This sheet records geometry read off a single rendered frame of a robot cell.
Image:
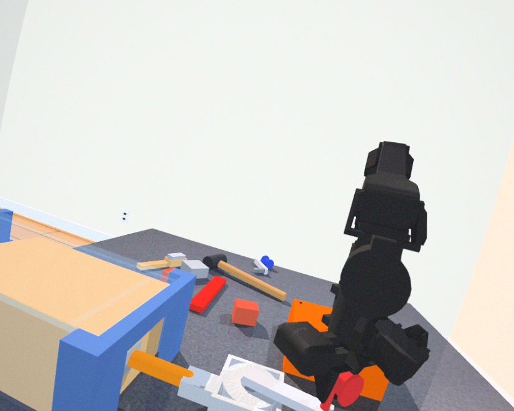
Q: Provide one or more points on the hammer with wooden handle and black head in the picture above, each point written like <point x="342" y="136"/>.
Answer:
<point x="220" y="261"/>

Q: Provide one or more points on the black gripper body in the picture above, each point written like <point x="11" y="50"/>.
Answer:
<point x="312" y="352"/>

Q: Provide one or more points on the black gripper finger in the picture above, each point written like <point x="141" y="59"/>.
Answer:
<point x="357" y="362"/>
<point x="325" y="382"/>

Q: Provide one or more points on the blue rectangular frame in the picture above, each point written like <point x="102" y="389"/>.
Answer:
<point x="102" y="361"/>

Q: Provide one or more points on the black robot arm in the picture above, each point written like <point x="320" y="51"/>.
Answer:
<point x="374" y="280"/>

